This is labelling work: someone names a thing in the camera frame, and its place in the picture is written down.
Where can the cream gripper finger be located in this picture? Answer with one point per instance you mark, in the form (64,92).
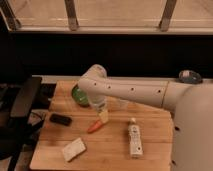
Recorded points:
(104,116)

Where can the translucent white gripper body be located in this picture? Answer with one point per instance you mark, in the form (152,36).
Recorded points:
(98,103)

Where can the orange red pepper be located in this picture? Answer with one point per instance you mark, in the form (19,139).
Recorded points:
(95,126)

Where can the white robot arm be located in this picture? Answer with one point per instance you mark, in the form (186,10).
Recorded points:
(190,104)

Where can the clear plastic cup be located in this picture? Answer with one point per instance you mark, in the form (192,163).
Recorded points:
(122,104)

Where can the green bowl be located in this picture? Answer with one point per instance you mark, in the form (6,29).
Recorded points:
(79,96)

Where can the black rectangular phone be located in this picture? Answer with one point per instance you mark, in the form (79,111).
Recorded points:
(60,119)

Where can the wooden cutting board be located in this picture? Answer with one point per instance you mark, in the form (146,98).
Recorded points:
(108,148)

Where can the white sponge block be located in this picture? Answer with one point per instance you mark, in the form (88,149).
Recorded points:
(73,149)

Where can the black office chair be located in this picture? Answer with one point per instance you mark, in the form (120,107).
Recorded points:
(17,131)

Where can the round blue grey disc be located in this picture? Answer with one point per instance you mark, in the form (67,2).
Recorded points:
(190,77)

